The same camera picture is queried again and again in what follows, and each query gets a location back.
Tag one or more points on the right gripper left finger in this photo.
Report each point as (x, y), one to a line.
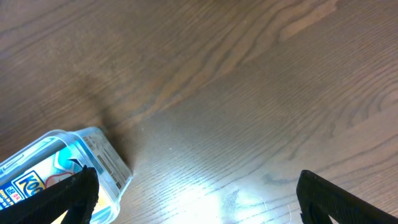
(75, 196)

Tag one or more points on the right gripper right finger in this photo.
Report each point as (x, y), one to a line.
(322, 202)

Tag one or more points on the blue Kool Fever box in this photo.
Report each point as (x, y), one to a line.
(54, 187)

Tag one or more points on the clear plastic container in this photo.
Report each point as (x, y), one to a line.
(102, 161)

